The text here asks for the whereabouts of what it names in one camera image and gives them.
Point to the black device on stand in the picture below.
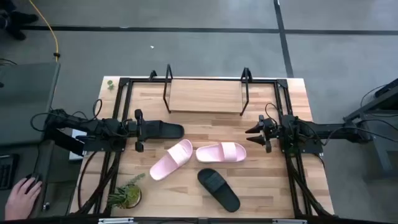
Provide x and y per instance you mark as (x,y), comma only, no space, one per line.
(388,88)

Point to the wooden shelf with black frame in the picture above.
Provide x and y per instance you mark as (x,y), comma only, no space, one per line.
(205,95)

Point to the small white box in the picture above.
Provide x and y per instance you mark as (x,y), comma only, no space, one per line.
(77,134)

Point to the grey desk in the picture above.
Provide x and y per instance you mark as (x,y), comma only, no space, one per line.
(28,93)

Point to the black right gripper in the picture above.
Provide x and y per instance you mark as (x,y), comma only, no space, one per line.
(272,130)

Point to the black rubber slide sandal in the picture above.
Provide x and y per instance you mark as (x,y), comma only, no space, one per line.
(175,130)
(217,188)

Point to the potted green succulent plant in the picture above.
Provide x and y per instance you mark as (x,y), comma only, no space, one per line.
(129,194)

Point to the grey metal stand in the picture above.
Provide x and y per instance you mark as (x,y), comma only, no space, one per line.
(381,137)

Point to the black computer mouse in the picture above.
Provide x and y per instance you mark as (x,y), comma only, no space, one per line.
(33,179)

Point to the small black knob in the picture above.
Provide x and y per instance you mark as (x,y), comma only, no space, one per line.
(46,206)

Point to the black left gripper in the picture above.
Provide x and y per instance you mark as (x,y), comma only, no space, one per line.
(140,129)

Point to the silver metal bracket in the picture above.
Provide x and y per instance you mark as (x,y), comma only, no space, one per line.
(115,221)
(289,221)

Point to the pink rubber slide sandal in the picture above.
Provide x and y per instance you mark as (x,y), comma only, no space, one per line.
(208,155)
(161,171)

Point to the black keyboard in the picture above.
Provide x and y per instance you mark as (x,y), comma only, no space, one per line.
(6,174)

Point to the black aluminium rig frame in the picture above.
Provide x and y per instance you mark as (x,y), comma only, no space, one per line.
(143,80)

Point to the person's hand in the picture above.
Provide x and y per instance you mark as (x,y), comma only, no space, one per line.
(20,202)

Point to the small green plant sprig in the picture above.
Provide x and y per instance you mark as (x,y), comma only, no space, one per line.
(110,84)

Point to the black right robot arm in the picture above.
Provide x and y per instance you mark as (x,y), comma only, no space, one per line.
(329,130)

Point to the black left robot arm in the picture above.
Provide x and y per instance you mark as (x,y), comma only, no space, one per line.
(102,127)

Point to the person's black shoe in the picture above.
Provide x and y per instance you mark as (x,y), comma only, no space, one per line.
(23,18)
(15,32)

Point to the person's leg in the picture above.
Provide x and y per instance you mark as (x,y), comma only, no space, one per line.
(7,4)

